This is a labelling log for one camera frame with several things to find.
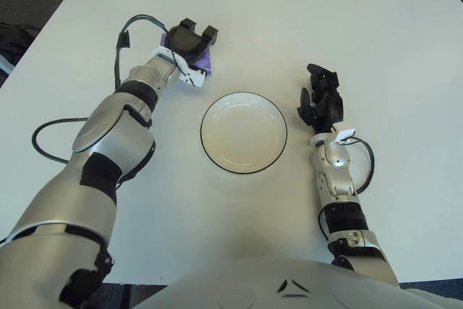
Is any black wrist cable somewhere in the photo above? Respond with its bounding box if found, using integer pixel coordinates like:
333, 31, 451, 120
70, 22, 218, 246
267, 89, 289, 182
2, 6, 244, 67
114, 14, 171, 89
347, 136, 374, 194

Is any black left elbow cable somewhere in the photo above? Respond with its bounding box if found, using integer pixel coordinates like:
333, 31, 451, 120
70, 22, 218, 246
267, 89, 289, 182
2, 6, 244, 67
31, 117, 90, 165

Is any white plate with black rim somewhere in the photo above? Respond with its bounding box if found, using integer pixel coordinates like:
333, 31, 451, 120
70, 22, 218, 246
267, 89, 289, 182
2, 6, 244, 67
200, 92, 289, 175

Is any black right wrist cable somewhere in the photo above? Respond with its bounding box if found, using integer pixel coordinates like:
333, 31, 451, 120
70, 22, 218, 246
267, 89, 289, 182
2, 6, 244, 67
347, 136, 374, 194

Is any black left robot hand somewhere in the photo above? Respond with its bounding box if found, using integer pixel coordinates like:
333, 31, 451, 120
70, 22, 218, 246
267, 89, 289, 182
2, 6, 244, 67
168, 18, 220, 67

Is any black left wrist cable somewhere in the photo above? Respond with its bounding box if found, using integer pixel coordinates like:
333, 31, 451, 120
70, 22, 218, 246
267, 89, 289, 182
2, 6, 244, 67
114, 14, 171, 89

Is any purple tissue paper pack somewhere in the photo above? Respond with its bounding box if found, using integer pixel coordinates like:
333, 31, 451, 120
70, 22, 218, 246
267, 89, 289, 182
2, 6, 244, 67
160, 33, 215, 77

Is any black bag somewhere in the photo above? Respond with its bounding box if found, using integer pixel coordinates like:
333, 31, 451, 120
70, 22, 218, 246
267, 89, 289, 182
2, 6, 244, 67
0, 22, 40, 75

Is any grey robot torso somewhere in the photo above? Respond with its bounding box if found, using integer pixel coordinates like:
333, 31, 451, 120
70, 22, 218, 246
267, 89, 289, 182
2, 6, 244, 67
133, 256, 463, 309

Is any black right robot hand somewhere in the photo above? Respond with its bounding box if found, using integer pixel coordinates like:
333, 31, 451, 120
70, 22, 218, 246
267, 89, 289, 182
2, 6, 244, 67
296, 64, 344, 132

